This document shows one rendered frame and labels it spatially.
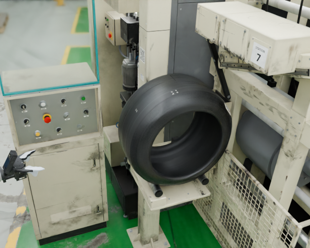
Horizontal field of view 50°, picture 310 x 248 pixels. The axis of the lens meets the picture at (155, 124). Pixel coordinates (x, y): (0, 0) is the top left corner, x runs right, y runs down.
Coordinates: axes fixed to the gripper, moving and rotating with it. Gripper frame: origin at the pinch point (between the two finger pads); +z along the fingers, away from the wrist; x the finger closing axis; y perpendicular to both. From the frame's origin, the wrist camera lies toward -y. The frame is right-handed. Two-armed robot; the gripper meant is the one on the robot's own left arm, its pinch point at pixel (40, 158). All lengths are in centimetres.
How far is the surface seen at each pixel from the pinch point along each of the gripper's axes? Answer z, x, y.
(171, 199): 58, 42, 20
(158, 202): 48, 43, 17
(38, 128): 9.4, -36.5, 10.8
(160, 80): 59, 16, -42
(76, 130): 31.8, -31.3, 16.0
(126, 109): 41, 14, -28
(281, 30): 87, 53, -80
